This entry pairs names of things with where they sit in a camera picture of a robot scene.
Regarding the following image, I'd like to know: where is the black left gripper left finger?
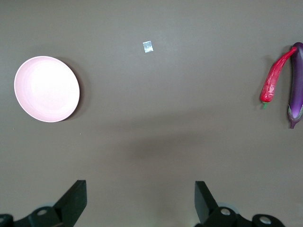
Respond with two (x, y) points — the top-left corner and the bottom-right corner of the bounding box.
(0, 180), (88, 227)

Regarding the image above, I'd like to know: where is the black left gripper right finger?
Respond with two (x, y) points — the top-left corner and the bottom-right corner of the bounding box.
(194, 181), (285, 227)

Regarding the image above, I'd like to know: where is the red chili pepper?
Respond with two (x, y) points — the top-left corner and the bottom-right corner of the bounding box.
(260, 46), (297, 110)

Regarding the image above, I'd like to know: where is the long purple eggplant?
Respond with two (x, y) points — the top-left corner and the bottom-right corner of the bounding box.
(287, 42), (303, 130)

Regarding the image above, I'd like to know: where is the pink round plate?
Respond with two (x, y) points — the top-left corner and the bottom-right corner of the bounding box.
(14, 55), (80, 123)

